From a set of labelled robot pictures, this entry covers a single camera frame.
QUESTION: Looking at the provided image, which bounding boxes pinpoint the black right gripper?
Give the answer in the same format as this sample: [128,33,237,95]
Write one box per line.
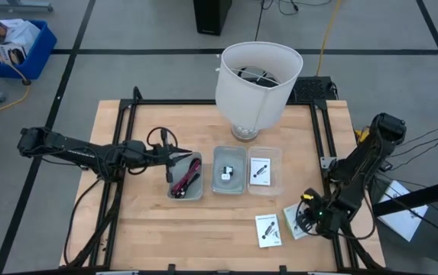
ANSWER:
[298,188,339,239]

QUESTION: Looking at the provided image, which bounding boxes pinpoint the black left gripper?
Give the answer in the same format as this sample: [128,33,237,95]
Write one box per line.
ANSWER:
[152,128,193,184]

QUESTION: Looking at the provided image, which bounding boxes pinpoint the maroon and black cable bundle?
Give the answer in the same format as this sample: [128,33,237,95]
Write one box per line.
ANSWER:
[170,157,203,199]

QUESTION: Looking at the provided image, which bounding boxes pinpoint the black usb cable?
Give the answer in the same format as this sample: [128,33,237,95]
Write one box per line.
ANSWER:
[175,173,201,199]

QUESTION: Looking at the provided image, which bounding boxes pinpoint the white instruction booklet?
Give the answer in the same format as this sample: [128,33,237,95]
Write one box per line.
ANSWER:
[255,213,283,248]
[249,157,272,187]
[282,203,308,241]

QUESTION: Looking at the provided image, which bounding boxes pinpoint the white plastic bin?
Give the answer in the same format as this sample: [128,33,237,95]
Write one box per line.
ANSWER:
[167,151,204,202]
[210,145,248,196]

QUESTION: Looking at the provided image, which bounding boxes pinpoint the clear plastic bin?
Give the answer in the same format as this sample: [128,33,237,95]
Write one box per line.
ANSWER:
[247,145,284,197]

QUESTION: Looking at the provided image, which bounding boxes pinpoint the white paper sheet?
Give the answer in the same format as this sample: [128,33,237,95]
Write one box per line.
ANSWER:
[377,179,430,243]

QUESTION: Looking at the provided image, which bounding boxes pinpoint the table lamp with white shade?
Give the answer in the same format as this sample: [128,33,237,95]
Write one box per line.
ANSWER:
[214,40,304,143]

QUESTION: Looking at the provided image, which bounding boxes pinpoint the yellow plug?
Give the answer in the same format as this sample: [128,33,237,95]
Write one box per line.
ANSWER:
[353,128,371,144]

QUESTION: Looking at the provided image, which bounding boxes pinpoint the black metal beam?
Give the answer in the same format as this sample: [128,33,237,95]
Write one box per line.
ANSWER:
[371,175,438,218]

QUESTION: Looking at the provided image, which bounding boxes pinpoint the black perforated box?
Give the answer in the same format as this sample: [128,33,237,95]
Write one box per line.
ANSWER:
[289,76,339,102]

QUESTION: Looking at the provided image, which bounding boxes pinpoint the black computer tower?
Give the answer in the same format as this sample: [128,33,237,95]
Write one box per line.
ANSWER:
[193,0,233,37]

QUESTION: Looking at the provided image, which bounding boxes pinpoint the blue plastic tote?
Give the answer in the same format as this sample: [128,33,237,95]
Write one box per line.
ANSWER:
[0,18,58,81]

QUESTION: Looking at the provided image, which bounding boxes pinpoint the white crumpled packaging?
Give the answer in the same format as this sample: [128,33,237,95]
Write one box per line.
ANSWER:
[7,20,42,54]

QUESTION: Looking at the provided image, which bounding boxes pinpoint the printed carton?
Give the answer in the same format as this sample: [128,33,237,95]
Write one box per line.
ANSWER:
[0,18,25,45]
[0,43,29,66]

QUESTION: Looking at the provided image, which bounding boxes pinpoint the black aluminium rig frame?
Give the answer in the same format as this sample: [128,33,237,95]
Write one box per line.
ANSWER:
[64,86,384,275]

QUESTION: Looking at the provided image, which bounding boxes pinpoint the black hanging arm cable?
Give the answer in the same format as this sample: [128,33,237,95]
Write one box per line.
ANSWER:
[63,177,103,267]

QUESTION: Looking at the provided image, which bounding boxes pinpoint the black floor cables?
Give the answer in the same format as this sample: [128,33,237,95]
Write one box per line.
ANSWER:
[254,0,300,42]

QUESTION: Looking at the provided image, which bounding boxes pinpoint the yellow cord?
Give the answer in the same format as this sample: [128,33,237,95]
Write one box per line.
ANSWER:
[0,32,31,122]

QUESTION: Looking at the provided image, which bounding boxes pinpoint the yellow extension cable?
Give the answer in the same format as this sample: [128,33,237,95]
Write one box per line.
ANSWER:
[315,0,342,77]

